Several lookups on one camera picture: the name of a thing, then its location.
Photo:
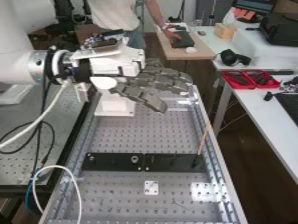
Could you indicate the black keyboard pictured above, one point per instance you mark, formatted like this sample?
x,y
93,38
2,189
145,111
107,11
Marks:
x,y
182,39
289,106

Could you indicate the person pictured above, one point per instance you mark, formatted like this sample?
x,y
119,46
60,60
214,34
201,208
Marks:
x,y
115,13

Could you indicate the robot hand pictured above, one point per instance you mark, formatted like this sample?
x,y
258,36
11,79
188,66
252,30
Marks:
x,y
128,66

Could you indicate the black bag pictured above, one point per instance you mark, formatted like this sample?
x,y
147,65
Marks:
x,y
281,30

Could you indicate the black plate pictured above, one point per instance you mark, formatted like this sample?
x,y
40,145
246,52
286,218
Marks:
x,y
113,162

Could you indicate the black headphones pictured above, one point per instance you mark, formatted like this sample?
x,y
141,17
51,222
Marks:
x,y
234,57

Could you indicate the wooden desk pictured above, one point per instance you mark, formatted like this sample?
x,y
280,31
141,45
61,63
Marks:
x,y
186,55

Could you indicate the red tray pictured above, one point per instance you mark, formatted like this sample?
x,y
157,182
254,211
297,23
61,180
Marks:
x,y
264,78
238,79

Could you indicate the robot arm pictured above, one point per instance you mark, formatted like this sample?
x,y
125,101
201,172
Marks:
x,y
21,60

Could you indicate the thin stick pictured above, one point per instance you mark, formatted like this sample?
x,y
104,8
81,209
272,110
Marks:
x,y
202,143

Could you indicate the small square metal plate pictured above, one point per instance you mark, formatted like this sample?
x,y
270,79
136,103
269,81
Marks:
x,y
151,187

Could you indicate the white computer mouse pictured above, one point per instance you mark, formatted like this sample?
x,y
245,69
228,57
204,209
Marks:
x,y
190,49

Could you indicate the white desk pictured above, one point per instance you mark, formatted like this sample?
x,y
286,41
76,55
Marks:
x,y
261,53
266,126

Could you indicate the small white box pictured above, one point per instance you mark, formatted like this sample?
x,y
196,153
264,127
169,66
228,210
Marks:
x,y
116,105

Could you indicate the small wooden box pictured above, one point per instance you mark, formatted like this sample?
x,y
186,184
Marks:
x,y
224,31

